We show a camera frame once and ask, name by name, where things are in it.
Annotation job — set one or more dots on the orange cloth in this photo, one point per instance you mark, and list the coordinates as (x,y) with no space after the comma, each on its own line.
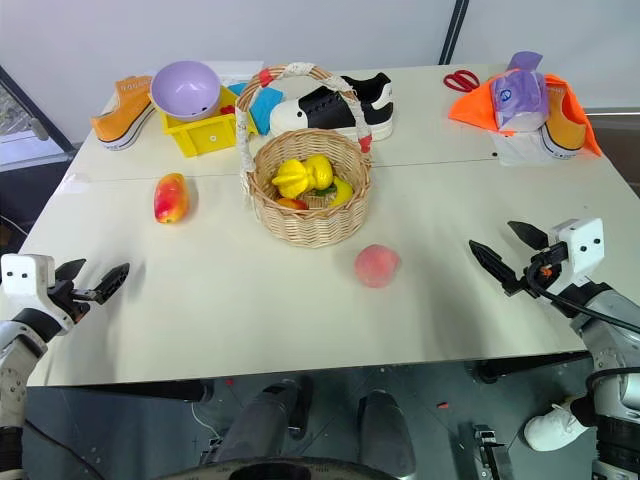
(472,112)

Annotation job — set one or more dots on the dark upright pole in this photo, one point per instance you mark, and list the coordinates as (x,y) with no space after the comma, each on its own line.
(454,30)

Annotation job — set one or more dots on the purple tissue pack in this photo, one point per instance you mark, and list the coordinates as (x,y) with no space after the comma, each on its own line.
(517,100)

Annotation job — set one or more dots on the purple plastic bowl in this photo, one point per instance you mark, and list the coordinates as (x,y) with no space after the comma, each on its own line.
(185,90)

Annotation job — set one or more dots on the red scissors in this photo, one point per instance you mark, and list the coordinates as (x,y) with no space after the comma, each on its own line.
(460,81)

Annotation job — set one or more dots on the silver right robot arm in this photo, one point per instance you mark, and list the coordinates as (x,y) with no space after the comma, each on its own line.
(607,350)

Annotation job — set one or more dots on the dark window frame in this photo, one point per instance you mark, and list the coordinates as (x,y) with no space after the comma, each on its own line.
(35,125)

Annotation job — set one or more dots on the dark rounded leg shape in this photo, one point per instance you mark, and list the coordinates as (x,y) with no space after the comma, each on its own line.
(260,420)

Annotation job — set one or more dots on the yellow plastic bin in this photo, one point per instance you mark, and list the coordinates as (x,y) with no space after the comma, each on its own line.
(205,135)

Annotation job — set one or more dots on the white shoe of person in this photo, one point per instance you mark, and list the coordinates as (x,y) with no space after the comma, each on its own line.
(550,430)

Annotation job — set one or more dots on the white plastic bag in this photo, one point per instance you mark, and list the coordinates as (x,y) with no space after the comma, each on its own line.
(520,150)

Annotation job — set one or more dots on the yellow lemon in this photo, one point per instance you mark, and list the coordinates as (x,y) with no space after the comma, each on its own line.
(342,192)

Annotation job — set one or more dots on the pink peach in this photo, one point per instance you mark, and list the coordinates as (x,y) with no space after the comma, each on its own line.
(377,266)

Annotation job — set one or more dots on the metal floor bracket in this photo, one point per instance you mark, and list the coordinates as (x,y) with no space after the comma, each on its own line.
(487,450)

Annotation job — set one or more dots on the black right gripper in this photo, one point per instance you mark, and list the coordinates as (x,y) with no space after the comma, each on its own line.
(542,267)

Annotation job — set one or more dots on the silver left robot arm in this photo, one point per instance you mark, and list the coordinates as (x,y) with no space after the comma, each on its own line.
(12,372)

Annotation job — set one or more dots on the red yellow mango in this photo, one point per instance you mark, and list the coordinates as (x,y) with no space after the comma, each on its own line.
(171,199)

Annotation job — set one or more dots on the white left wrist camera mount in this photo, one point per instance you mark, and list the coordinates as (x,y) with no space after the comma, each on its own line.
(27,275)

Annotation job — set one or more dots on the small red item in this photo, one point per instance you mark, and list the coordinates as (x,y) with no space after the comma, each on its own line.
(227,109)

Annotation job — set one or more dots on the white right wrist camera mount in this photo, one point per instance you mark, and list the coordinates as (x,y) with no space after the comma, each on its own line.
(582,247)

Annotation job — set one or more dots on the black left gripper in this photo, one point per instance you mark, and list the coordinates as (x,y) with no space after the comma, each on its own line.
(72,300)

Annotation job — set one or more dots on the red yellow apple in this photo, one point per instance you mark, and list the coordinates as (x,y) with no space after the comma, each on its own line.
(292,203)

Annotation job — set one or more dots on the black and white sneaker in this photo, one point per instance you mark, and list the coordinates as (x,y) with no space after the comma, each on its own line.
(330,110)

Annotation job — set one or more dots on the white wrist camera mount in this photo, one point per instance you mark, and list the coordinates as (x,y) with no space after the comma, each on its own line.
(582,247)
(27,275)

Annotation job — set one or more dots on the orange sneaker with white sole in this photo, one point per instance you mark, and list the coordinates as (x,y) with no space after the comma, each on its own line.
(122,112)
(565,125)

